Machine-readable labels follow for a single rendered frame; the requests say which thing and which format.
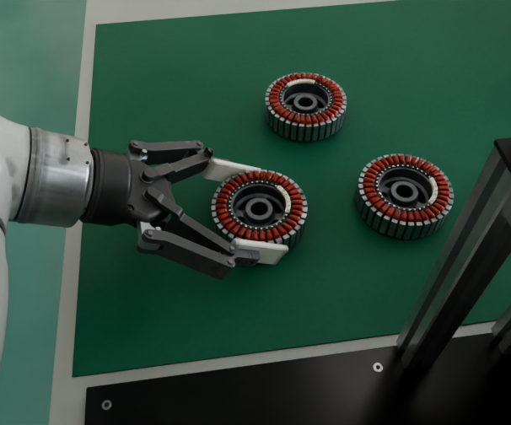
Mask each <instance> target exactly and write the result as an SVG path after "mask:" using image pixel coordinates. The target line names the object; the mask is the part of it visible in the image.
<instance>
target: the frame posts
mask: <svg viewBox="0 0 511 425"><path fill-rule="evenodd" d="M510 212H511V137H507V138H499V139H496V140H495V141H494V146H493V148H492V151H491V152H490V154H489V156H488V158H487V161H486V163H485V164H484V166H483V168H482V170H481V173H480V174H479V176H478V178H477V180H476V183H475V184H474V186H473V188H472V190H471V193H470V195H469V196H468V198H467V200H466V202H465V205H464V206H463V208H462V210H461V212H460V215H459V217H458V218H457V220H456V222H455V225H454V227H453V228H452V230H451V232H450V234H449V237H448V238H447V240H446V242H445V244H444V247H443V249H442V250H441V252H440V254H439V256H438V259H437V260H436V262H435V264H434V266H433V269H432V271H431V272H430V274H429V276H428V279H427V281H426V282H425V284H424V286H423V288H422V291H421V292H420V294H419V296H418V298H417V301H416V303H415V304H414V306H413V308H412V310H411V313H410V314H409V316H408V318H407V320H406V323H405V324H404V326H403V328H402V330H401V333H400V335H399V336H398V338H397V340H396V345H397V347H398V350H399V351H400V350H405V352H404V353H403V355H402V357H401V361H402V363H403V366H404V368H405V369H410V368H415V367H416V366H417V364H418V363H419V361H420V359H421V360H422V365H423V366H429V365H433V364H434V362H435V361H436V360H437V358H438V356H439V355H440V353H441V352H442V351H443V350H444V348H445V347H446V345H447V344H448V342H449V340H450V339H451V338H452V336H453V335H454V334H455V332H456V331H457V329H458V328H459V327H460V325H461V323H462V322H463V320H464V319H465V317H466V316H467V315H468V314H469V312H470V311H471V309H472V307H473V306H474V305H475V303H476V301H477V300H478V299H479V298H480V296H481V295H482V293H483V292H484V290H485V289H486V287H487V285H488V284H489V283H490V281H491V280H492V279H493V277H494V276H495V274H496V273H497V271H498V270H499V268H500V267H501V265H502V264H503V263H504V261H505V260H506V259H507V257H508V255H509V254H510V252H511V228H510V226H509V224H508V221H507V219H506V218H507V216H508V215H509V214H510ZM491 330H492V333H493V335H494V337H499V336H501V337H502V338H503V339H502V340H501V342H500V343H499V344H498V346H499V348H500V351H501V353H502V354H503V355H508V354H511V304H510V305H509V306H508V307H507V308H506V310H505V311H504V312H503V314H502V315H501V316H500V317H499V319H498V320H497V321H496V323H495V324H494V325H493V326H492V328H491Z"/></svg>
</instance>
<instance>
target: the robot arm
mask: <svg viewBox="0 0 511 425"><path fill-rule="evenodd" d="M202 148H203V143H202V142H200V141H198V140H194V141H179V142H165V143H145V142H141V141H137V140H131V141H130V142H129V145H128V147H127V149H126V152H125V153H124V154H123V153H117V152H112V151H108V150H104V149H99V148H93V149H90V148H89V145H88V143H87V142H86V140H85V139H83V138H81V137H74V136H69V135H65V134H61V133H57V132H49V131H45V130H42V129H40V128H38V127H28V126H23V125H20V124H17V123H15V122H12V121H9V120H7V119H5V118H3V117H1V116H0V363H1V359H2V355H3V345H4V338H5V332H6V324H7V316H8V263H7V259H6V250H5V238H6V230H7V225H8V222H18V223H32V224H40V225H47V226H55V227H62V228H71V227H72V226H73V225H74V224H75V223H76V222H77V221H78V220H80V221H81V222H82V223H92V224H99V225H106V226H114V225H117V224H122V223H126V224H129V225H131V226H132V227H134V228H136V229H137V232H138V238H139V241H138V242H137V244H136V246H135V248H136V250H137V251H138V252H139V253H143V254H151V255H158V256H162V257H164V258H166V259H169V260H171V261H174V262H177V263H179V264H181V265H183V266H187V267H189V268H191V269H193V270H196V271H198V272H201V273H204V274H206V275H208V276H210V277H214V278H217V279H218V280H224V278H225V277H226V276H227V275H228V274H229V272H230V271H231V270H232V269H233V267H234V266H235V265H239V266H254V265H255V264H256V263H264V264H272V265H276V264H277V263H278V262H279V261H280V259H281V258H282V257H283V256H284V255H285V254H286V253H287V252H288V247H287V246H286V245H277V244H271V243H265V242H259V241H252V240H246V239H233V240H232V242H231V243H229V242H228V241H227V240H225V239H223V238H221V237H220V236H218V235H217V234H215V233H214V232H213V231H211V230H209V229H207V228H206V227H204V226H203V225H201V224H200V223H198V222H197V221H195V220H194V219H192V218H190V217H189V216H187V215H185V214H184V210H183V208H182V207H180V206H178V205H177V204H175V199H174V197H173V195H172V193H171V188H172V186H171V185H172V184H174V183H176V182H179V181H181V180H184V179H186V178H189V177H191V176H193V175H197V174H199V173H201V172H202V171H203V170H204V171H203V173H202V178H203V179H208V180H216V181H222V182H225V181H226V180H227V179H228V178H230V179H231V176H233V175H238V173H240V172H244V173H245V171H247V170H251V172H252V174H253V169H258V170H259V172H260V174H261V168H256V167H252V166H248V165H243V164H236V163H232V162H231V161H229V160H227V159H221V158H216V157H213V154H214V152H213V150H212V149H211V148H205V150H203V149H202ZM188 151H189V152H188ZM170 163H172V164H170ZM152 164H161V165H159V166H156V167H154V168H153V167H151V168H150V167H149V165H152ZM169 214H171V219H170V220H169V222H165V221H164V219H165V218H167V217H168V216H169ZM152 226H153V227H152ZM219 251H222V253H220V252H219Z"/></svg>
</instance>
